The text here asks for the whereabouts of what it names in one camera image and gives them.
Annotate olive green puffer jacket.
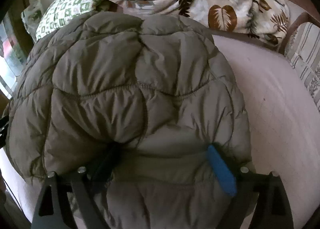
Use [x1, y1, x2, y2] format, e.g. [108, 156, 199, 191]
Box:
[4, 12, 252, 228]

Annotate quilted beige mattress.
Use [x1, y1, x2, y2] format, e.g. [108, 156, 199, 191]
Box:
[1, 37, 319, 228]

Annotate striped floral pillow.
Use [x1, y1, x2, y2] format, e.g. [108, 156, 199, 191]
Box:
[284, 22, 319, 107]

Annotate brown wooden headboard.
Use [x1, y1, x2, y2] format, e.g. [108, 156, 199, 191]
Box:
[278, 0, 319, 54]

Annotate window with glass panes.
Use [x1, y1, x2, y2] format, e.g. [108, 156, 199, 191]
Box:
[1, 13, 27, 99]

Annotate green white patterned pillow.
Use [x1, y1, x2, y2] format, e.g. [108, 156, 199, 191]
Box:
[35, 0, 110, 40]

